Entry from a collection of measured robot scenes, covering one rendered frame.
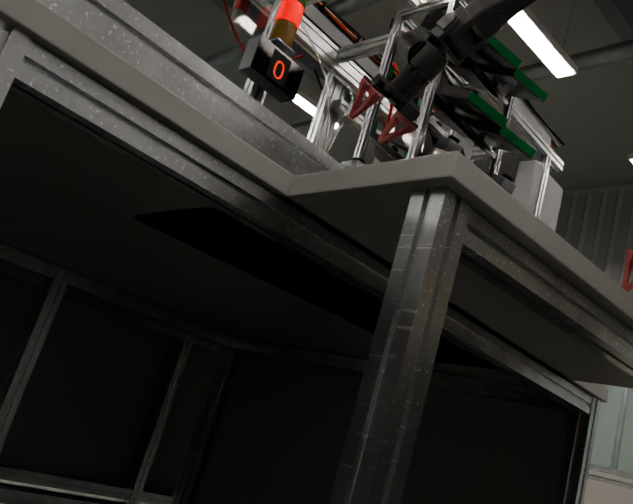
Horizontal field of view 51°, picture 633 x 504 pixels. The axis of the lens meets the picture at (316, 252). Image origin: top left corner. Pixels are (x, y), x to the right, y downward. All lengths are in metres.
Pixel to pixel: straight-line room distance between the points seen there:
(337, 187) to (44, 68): 0.33
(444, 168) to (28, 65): 0.41
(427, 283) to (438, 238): 0.05
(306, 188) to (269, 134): 0.15
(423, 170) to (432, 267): 0.10
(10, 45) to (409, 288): 0.43
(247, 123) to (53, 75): 0.30
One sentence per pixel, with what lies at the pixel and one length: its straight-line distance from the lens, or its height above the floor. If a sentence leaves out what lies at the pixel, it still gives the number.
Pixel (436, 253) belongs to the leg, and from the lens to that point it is 0.66.
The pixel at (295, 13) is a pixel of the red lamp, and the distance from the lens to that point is 1.40.
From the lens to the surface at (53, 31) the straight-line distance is 0.70.
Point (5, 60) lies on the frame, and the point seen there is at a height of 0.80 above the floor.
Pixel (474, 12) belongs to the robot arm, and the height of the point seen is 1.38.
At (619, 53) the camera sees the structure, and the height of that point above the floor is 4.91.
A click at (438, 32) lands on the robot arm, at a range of 1.34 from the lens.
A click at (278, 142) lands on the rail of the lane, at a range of 0.94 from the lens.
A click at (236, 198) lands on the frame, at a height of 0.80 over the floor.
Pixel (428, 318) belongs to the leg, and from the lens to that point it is 0.66.
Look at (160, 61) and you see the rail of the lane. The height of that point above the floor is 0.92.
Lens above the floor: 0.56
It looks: 15 degrees up
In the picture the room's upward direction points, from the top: 17 degrees clockwise
